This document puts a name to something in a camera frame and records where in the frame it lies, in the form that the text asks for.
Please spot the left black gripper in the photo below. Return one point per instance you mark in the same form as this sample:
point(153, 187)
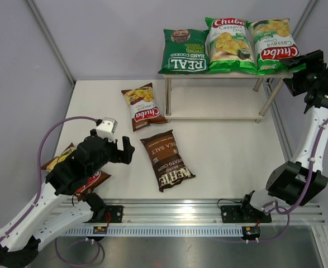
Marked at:
point(123, 156)

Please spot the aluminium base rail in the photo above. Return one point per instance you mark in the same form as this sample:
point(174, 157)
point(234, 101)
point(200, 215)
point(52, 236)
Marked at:
point(190, 212)

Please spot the right black mount plate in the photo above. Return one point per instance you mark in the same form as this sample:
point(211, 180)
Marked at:
point(236, 214)

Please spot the left black mount plate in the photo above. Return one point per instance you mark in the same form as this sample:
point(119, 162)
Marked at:
point(113, 214)

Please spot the white slotted cable duct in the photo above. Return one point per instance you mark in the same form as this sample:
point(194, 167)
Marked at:
point(155, 231)

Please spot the green Chuba seaweed bag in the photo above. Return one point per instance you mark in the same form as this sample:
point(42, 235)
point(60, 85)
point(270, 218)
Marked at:
point(228, 47)

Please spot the green REAL chips bag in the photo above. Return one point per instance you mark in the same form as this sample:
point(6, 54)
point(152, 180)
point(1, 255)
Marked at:
point(184, 52)

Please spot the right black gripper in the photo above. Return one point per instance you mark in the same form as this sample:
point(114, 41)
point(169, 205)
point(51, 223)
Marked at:
point(313, 61)

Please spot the brown Chuba bag front-left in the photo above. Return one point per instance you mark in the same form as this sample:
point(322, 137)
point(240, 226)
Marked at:
point(94, 181)

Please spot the brown Kettle sea salt bag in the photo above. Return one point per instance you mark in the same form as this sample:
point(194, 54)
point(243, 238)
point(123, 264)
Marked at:
point(168, 165)

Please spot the white two-tier shelf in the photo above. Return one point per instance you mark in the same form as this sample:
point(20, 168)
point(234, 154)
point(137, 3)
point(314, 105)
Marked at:
point(226, 96)

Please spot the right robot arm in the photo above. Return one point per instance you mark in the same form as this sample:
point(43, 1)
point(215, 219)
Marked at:
point(300, 179)

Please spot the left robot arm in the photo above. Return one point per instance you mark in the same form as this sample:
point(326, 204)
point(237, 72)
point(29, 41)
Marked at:
point(27, 234)

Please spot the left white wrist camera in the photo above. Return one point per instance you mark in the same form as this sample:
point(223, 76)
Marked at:
point(105, 128)

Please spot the black mount plate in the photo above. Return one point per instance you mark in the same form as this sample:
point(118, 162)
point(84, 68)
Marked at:
point(236, 214)
point(113, 214)

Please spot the brown Chuba cassava bag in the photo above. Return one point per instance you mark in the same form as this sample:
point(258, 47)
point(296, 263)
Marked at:
point(143, 108)

